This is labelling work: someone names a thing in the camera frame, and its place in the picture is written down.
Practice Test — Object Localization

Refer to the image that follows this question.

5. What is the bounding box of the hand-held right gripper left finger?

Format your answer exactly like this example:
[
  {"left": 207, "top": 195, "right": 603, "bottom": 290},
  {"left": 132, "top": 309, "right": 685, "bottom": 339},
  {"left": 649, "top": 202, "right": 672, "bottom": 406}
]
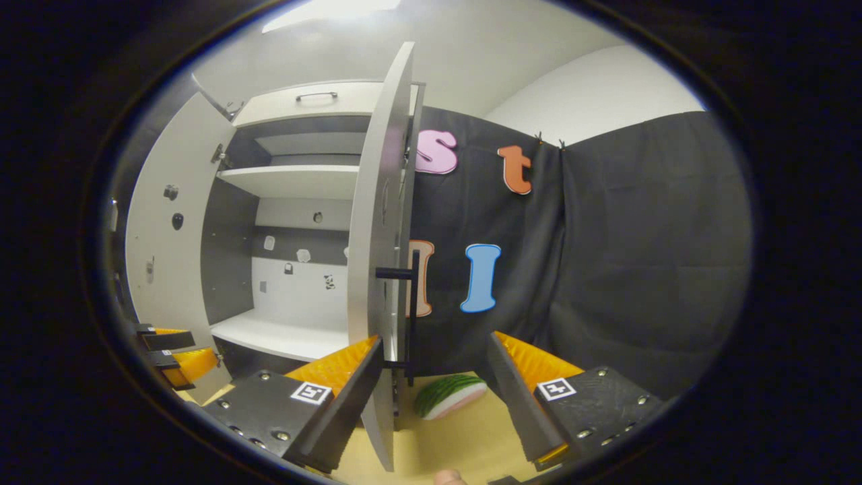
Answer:
[{"left": 202, "top": 335, "right": 383, "bottom": 474}]

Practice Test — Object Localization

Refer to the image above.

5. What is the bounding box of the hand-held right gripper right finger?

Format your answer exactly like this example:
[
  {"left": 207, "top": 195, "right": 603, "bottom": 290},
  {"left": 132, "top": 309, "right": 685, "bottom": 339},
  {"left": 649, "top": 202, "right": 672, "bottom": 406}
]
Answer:
[{"left": 486, "top": 331, "right": 674, "bottom": 470}]

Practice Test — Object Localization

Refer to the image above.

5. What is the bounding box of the white cabinet door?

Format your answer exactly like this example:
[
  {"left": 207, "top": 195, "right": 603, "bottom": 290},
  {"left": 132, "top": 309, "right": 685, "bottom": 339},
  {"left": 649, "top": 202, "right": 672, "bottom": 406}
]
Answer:
[
  {"left": 347, "top": 42, "right": 416, "bottom": 472},
  {"left": 126, "top": 92, "right": 236, "bottom": 405}
]

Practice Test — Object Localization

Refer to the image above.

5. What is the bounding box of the grey white cabinet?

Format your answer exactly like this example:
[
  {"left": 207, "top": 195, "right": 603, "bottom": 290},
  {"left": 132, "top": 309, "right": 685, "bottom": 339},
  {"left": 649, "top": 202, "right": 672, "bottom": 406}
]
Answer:
[{"left": 201, "top": 79, "right": 426, "bottom": 378}]

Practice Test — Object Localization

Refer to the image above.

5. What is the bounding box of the white cabinet shelf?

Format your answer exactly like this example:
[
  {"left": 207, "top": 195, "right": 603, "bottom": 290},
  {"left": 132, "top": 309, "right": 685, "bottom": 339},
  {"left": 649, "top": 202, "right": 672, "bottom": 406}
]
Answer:
[{"left": 217, "top": 165, "right": 360, "bottom": 201}]

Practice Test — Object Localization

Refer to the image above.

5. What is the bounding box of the white cabinet drawer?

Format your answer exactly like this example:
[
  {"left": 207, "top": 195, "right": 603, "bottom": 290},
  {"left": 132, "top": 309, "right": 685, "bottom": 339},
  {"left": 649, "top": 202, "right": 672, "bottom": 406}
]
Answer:
[{"left": 231, "top": 81, "right": 418, "bottom": 129}]

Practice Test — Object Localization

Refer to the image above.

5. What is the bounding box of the toy watermelon slice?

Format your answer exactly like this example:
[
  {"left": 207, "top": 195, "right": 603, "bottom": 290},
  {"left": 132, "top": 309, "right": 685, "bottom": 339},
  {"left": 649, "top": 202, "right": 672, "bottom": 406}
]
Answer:
[{"left": 413, "top": 375, "right": 488, "bottom": 421}]

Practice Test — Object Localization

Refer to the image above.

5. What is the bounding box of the ceiling light panel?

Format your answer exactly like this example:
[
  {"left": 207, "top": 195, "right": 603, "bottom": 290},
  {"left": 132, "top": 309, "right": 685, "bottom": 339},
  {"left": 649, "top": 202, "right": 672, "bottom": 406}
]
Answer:
[{"left": 261, "top": 0, "right": 401, "bottom": 33}]

